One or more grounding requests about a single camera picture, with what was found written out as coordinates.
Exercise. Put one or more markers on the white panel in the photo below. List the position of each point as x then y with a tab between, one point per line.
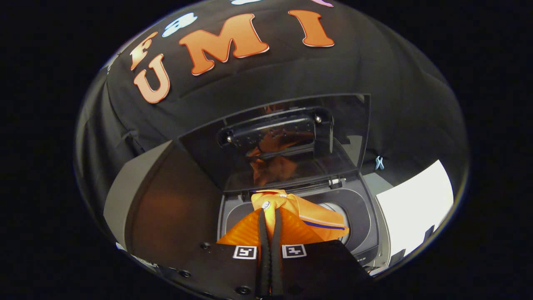
416	204

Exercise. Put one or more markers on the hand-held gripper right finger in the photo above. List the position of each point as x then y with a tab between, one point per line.
276	258

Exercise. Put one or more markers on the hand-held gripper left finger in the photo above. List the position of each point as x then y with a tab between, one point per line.
263	258

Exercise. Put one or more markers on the light blue clip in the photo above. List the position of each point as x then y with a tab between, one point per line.
379	162

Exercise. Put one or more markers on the black backdrop cloth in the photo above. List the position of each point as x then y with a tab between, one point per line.
374	83

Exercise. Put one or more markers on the dark washing machine lid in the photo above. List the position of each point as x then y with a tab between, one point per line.
200	158

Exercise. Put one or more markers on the orange yellow shirt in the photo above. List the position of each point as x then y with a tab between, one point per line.
308	212

